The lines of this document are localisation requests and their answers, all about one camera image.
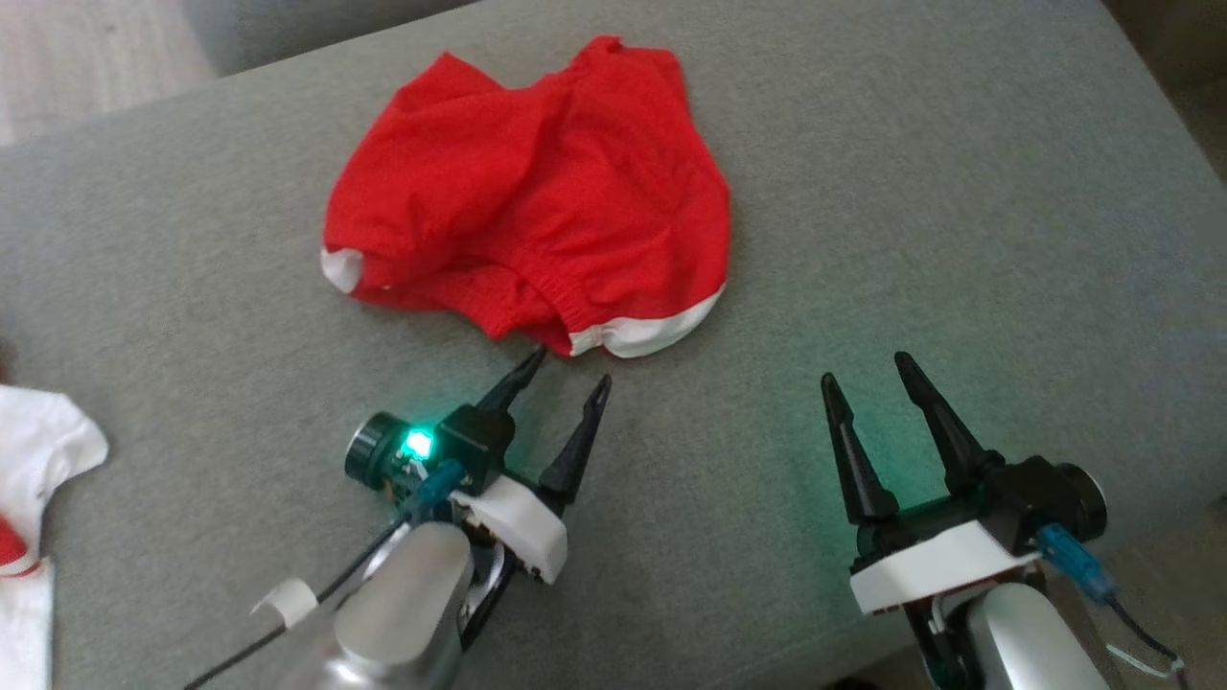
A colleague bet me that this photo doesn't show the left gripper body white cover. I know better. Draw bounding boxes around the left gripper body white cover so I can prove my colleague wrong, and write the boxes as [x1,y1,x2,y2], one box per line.
[458,474,569,587]

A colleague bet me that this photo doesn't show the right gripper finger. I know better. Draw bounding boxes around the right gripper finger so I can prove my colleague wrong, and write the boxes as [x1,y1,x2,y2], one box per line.
[820,373,901,526]
[895,351,1004,495]

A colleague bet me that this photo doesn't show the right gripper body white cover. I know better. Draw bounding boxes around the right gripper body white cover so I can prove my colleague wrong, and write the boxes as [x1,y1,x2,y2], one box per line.
[848,484,1044,616]

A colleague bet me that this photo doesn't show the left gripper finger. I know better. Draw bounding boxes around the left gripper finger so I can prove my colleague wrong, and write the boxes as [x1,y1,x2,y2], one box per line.
[477,345,548,416]
[538,374,614,505]

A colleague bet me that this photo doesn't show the red shorts with white trim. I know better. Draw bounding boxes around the red shorts with white trim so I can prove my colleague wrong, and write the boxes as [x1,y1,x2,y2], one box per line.
[320,35,732,359]

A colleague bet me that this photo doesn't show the red shirt white striped sleeves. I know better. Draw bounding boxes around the red shirt white striped sleeves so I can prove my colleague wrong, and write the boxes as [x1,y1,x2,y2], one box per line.
[0,383,109,690]

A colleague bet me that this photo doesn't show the grey fabric sofa seat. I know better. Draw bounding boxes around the grey fabric sofa seat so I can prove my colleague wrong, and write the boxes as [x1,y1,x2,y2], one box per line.
[0,0,1227,690]

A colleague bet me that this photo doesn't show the blue plug right arm cable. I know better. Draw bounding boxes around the blue plug right arm cable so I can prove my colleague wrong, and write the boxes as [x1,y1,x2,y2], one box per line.
[1035,522,1190,690]

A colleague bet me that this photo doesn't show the white cable strap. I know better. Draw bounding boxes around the white cable strap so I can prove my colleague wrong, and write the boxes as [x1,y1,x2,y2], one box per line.
[250,578,319,630]

